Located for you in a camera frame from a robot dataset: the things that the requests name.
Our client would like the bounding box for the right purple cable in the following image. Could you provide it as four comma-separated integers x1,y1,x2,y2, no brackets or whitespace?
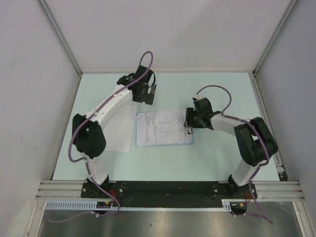
195,85,274,225

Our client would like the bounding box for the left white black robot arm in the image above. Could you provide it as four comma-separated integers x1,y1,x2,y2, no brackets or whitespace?
68,65,157,198

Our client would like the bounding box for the aluminium front rail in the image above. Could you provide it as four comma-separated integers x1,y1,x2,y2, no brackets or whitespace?
37,181,305,201

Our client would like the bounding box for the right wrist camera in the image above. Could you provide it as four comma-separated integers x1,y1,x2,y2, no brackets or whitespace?
192,95,204,101

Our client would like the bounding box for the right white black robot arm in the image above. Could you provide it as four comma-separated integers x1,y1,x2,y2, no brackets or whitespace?
184,97,278,198

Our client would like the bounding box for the light blue clipboard folder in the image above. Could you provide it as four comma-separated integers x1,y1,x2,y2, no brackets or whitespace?
135,110,195,148

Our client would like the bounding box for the metal clipboard clip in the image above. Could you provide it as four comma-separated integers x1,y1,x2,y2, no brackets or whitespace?
184,121,193,134

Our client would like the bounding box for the white paper sheet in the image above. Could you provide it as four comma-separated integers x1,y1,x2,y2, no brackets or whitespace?
101,105,137,153

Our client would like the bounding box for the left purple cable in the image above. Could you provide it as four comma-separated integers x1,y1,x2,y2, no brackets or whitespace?
46,51,156,224

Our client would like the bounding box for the white slotted cable duct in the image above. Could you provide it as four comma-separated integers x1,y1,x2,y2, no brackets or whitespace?
45,200,231,212

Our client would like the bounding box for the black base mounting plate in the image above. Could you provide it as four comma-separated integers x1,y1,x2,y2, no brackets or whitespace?
81,181,258,208

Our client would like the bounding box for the right aluminium side rail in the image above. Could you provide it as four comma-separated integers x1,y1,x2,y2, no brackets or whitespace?
248,72,289,181

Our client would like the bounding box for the aluminium corner post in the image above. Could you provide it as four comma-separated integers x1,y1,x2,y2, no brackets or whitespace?
253,0,299,75
37,0,82,76

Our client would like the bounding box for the right aluminium corner post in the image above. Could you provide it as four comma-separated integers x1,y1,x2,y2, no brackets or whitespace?
253,0,299,75

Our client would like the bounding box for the left aluminium corner post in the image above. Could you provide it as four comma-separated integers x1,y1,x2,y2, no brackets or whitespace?
37,0,82,76

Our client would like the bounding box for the purple cable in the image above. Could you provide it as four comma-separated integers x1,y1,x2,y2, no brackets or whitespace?
46,51,156,224
195,85,274,225

